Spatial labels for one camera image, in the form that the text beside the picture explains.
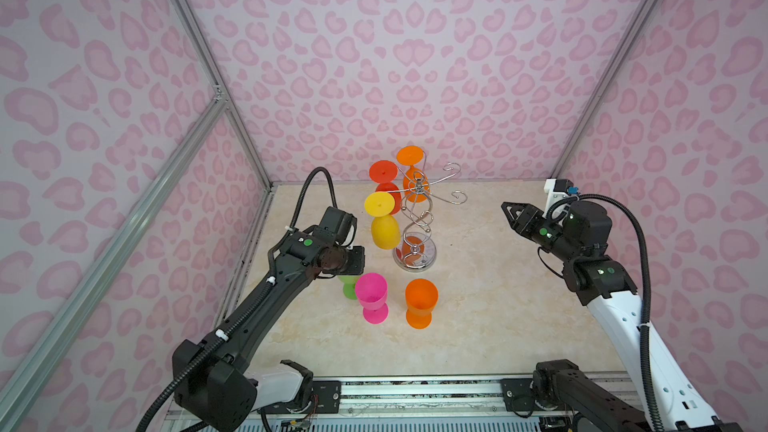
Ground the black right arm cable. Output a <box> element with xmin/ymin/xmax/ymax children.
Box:
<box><xmin>548</xmin><ymin>193</ymin><xmax>664</xmax><ymax>432</ymax></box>

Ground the green wine glass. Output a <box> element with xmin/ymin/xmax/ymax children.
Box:
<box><xmin>338</xmin><ymin>275</ymin><xmax>360</xmax><ymax>300</ymax></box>

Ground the orange wine glass back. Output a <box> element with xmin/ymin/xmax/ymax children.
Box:
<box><xmin>396</xmin><ymin>145</ymin><xmax>430</xmax><ymax>203</ymax></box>

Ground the orange wine glass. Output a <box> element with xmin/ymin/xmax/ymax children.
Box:
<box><xmin>405</xmin><ymin>279</ymin><xmax>439</xmax><ymax>329</ymax></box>
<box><xmin>396</xmin><ymin>145</ymin><xmax>430</xmax><ymax>203</ymax></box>

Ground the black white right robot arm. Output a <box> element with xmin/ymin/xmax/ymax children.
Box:
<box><xmin>501</xmin><ymin>194</ymin><xmax>741</xmax><ymax>431</ymax></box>

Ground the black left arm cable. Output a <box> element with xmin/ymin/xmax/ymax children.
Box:
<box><xmin>134</xmin><ymin>166</ymin><xmax>340</xmax><ymax>432</ymax></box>

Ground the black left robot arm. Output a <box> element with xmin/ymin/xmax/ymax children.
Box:
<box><xmin>172</xmin><ymin>206</ymin><xmax>365</xmax><ymax>431</ymax></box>

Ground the chrome wire wine glass rack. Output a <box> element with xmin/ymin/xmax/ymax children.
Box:
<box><xmin>392</xmin><ymin>164</ymin><xmax>467</xmax><ymax>273</ymax></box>

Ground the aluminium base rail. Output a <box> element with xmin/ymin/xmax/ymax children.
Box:
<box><xmin>160</xmin><ymin>374</ymin><xmax>685</xmax><ymax>432</ymax></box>

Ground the red wine glass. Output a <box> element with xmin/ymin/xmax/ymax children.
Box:
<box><xmin>369</xmin><ymin>160</ymin><xmax>402</xmax><ymax>215</ymax></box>

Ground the yellow wine glass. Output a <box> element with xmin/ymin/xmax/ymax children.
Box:
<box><xmin>364</xmin><ymin>191</ymin><xmax>401</xmax><ymax>250</ymax></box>

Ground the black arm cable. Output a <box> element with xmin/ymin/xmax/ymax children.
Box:
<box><xmin>548</xmin><ymin>193</ymin><xmax>664</xmax><ymax>432</ymax></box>
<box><xmin>134</xmin><ymin>166</ymin><xmax>340</xmax><ymax>432</ymax></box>

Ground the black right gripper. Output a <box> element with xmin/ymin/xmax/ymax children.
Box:
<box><xmin>500</xmin><ymin>200</ymin><xmax>582</xmax><ymax>263</ymax></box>

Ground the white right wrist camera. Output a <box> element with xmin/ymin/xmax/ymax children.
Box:
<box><xmin>544</xmin><ymin>178</ymin><xmax>579</xmax><ymax>212</ymax></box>

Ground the pink wine glass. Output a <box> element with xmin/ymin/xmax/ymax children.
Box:
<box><xmin>355</xmin><ymin>273</ymin><xmax>389</xmax><ymax>325</ymax></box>

